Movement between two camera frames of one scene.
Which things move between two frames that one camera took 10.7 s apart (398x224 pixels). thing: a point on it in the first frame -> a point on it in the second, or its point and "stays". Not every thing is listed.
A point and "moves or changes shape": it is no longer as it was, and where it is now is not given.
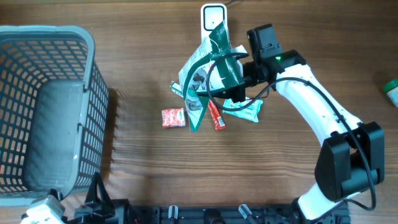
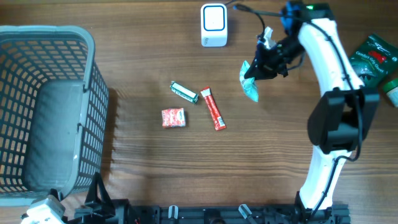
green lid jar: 391,89 stays
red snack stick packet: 218,121 stays
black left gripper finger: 54,192 stays
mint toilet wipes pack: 250,114 moves or changes shape
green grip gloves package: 215,67 -> 374,60
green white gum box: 176,88 stays
